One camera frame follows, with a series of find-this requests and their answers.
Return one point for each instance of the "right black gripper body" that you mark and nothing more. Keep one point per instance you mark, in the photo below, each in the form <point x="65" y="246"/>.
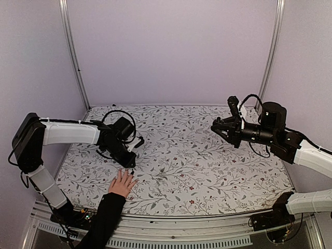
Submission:
<point x="236" y="133"/>

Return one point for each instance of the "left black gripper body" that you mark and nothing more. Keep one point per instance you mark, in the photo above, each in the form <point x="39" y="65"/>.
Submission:
<point x="117" y="154"/>

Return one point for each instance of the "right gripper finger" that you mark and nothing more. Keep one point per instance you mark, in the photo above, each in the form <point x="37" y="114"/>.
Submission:
<point x="227" y="122"/>
<point x="219" y="130"/>

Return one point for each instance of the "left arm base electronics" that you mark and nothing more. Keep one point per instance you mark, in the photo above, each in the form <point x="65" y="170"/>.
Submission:
<point x="66" y="216"/>

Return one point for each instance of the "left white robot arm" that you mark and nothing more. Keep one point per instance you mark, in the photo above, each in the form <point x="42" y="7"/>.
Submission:
<point x="119" y="139"/>

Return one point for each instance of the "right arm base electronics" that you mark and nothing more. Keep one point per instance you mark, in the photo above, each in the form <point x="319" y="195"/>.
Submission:
<point x="278" y="216"/>

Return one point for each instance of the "black sleeved forearm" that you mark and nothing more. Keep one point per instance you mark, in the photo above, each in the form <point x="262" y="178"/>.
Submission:
<point x="105" y="222"/>

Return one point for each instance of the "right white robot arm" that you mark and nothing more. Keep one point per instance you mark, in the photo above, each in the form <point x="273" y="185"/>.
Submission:
<point x="288" y="145"/>

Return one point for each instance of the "person's bare hand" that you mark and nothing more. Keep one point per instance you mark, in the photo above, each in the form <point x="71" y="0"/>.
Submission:
<point x="122" y="184"/>

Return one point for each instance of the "floral patterned table mat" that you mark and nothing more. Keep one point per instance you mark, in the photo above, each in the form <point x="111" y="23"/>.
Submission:
<point x="184" y="169"/>

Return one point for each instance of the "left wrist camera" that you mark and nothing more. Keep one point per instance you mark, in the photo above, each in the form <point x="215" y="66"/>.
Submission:
<point x="136" y="143"/>

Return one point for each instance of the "metal table front rail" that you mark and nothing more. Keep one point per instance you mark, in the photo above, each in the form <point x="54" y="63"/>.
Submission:
<point x="135" y="231"/>

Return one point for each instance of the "right aluminium frame post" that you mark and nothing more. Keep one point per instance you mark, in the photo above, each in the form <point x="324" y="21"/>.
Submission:
<point x="280" y="4"/>

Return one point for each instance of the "aluminium frame post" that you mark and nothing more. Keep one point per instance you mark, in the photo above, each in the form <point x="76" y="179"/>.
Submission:
<point x="72" y="51"/>
<point x="280" y="4"/>

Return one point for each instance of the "left aluminium frame post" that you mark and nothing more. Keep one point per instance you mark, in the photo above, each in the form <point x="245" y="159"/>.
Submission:
<point x="72" y="51"/>

